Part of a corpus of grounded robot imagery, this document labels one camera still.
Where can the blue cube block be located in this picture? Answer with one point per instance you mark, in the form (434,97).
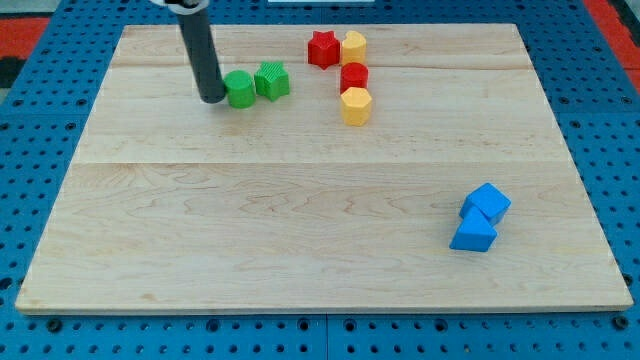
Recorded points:
(489,200)

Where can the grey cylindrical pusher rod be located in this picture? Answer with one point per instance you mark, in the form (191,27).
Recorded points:
(197,36)

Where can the yellow crescent block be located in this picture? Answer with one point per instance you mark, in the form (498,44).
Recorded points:
(353,48)

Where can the blue triangle block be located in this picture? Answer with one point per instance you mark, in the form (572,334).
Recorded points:
(475,233)

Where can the green cylinder block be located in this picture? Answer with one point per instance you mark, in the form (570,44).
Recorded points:
(240,89)

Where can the yellow hexagon block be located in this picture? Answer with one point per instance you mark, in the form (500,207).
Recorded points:
(355,106)

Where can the light wooden board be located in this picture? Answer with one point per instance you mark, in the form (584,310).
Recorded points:
(176,207)

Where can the red star block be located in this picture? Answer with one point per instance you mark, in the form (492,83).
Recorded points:
(323,49)

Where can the green star block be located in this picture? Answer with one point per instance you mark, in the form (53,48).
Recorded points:
(272,80)

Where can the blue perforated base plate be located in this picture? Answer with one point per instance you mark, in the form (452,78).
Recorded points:
(591,94)

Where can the red cylinder block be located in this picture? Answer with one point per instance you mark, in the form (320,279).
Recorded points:
(353,74)

